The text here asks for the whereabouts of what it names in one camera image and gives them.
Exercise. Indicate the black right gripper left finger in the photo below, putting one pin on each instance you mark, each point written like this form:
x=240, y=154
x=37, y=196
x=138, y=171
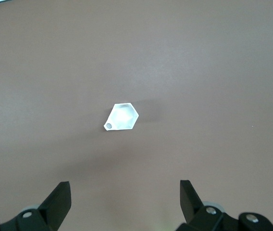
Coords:
x=54, y=207

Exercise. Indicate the white faceted cup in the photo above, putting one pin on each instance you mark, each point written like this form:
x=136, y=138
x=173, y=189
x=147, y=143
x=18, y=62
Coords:
x=123, y=118

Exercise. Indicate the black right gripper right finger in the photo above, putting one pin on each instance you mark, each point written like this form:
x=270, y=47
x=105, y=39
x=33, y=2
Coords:
x=191, y=207

